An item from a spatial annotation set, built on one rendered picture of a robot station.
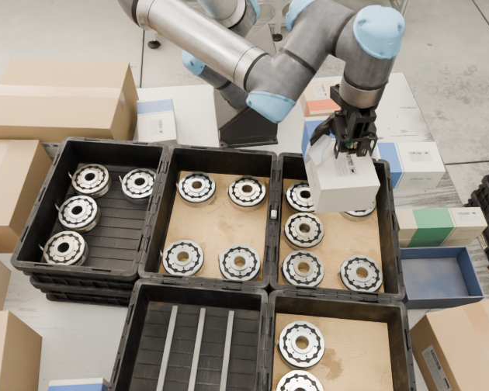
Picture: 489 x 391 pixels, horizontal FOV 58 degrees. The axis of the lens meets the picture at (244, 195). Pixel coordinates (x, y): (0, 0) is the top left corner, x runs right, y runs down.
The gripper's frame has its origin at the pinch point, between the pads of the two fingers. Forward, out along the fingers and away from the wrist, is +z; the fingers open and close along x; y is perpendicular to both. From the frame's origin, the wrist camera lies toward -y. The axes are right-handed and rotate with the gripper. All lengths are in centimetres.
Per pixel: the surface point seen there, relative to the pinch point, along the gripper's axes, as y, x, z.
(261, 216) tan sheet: -3.5, -15.3, 27.9
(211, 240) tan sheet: 2.9, -29.4, 27.9
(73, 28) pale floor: -218, -120, 112
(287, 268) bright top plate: 13.9, -11.1, 24.9
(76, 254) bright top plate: 5, -63, 25
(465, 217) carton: 1.4, 40.4, 29.0
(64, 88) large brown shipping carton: -52, -73, 21
